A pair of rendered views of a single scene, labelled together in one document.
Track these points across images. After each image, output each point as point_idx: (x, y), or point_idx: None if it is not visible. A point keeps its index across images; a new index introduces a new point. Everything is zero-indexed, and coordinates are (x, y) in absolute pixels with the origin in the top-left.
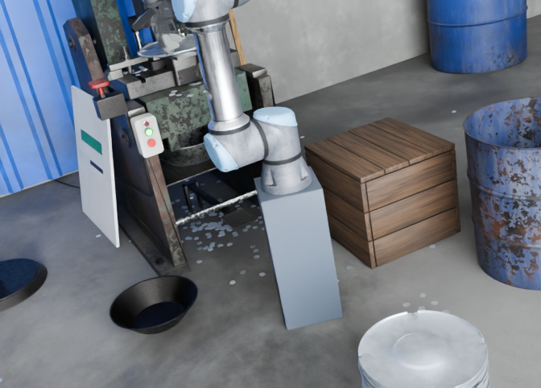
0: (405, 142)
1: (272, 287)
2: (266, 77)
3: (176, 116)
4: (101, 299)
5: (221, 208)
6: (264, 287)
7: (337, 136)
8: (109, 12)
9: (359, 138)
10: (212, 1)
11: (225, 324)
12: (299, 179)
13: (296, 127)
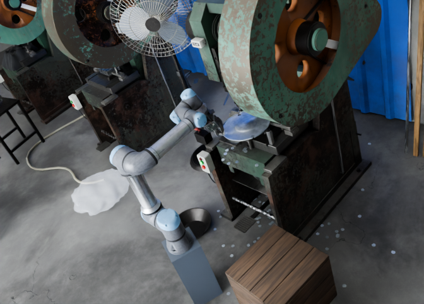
0: (278, 280)
1: (220, 265)
2: (265, 177)
3: (230, 159)
4: (206, 200)
5: None
6: (219, 262)
7: (289, 236)
8: None
9: (286, 250)
10: (117, 168)
11: None
12: (170, 249)
13: (170, 231)
